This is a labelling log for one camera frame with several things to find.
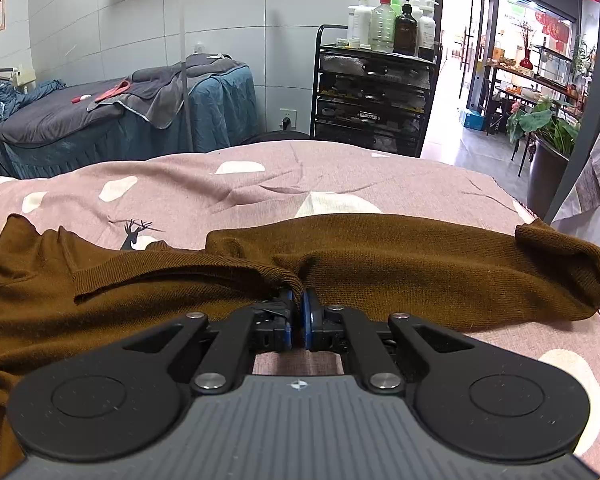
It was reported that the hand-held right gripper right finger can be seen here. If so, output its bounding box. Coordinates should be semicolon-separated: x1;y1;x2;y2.
301;287;476;394

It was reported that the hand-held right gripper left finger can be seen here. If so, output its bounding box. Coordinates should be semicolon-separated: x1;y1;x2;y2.
122;287;301;394

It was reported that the brown knit sweater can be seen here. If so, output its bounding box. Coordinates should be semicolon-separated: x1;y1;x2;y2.
0;212;600;467

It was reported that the pink printed bedsheet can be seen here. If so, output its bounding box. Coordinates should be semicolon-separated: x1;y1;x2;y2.
0;140;600;476

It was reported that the dark grey blue garment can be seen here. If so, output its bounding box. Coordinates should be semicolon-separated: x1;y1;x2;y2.
0;52;261;179

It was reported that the black trolley cart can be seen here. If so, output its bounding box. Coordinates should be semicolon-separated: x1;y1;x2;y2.
309;24;441;159

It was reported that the blue box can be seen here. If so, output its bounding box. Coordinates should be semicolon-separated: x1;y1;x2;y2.
458;108;485;131

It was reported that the white floor lamp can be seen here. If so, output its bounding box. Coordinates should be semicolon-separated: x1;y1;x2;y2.
179;0;271;154

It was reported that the red cloth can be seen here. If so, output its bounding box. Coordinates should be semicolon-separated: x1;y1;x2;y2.
94;80;134;104

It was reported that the potted green plant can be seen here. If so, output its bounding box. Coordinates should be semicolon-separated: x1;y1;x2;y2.
505;94;584;207

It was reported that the white pump bottle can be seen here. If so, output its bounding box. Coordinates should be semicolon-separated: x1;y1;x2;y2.
417;0;440;61
347;0;376;47

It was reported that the clear red-capped plastic bottle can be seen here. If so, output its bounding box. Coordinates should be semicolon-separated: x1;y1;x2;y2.
368;0;397;54

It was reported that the dark amber pump bottle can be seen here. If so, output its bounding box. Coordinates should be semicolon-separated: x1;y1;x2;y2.
393;0;420;56

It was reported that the grey blanket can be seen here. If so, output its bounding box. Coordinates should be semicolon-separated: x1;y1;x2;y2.
0;52;247;149

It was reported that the grey curtain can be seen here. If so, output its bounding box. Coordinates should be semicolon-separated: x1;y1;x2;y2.
550;105;600;257

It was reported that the blue crumpled cloth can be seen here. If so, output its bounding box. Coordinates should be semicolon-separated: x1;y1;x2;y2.
0;79;67;133

